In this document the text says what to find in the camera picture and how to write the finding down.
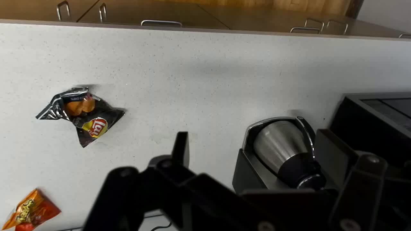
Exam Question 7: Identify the wooden lower cabinet drawers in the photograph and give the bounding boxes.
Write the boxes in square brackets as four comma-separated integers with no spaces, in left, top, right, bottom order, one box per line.
[0,0,410,38]

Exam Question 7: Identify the black coffee maker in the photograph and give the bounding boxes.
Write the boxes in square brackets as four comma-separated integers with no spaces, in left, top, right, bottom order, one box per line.
[232,116,338,196]

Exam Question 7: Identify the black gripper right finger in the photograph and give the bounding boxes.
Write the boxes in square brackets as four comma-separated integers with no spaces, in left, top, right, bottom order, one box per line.
[315,128,411,231]

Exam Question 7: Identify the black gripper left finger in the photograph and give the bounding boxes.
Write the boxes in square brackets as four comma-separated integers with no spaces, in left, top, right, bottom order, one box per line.
[82,130,203,231]

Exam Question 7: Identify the black chip packet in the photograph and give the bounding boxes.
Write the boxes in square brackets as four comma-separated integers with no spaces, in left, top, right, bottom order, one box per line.
[36,85,126,147]

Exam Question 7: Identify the steel coffee carafe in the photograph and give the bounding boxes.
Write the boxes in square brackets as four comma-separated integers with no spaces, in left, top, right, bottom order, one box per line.
[243,116,326,189]

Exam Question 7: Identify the orange snack packet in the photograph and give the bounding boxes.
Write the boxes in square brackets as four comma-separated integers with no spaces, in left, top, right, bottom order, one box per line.
[1,188,60,231]

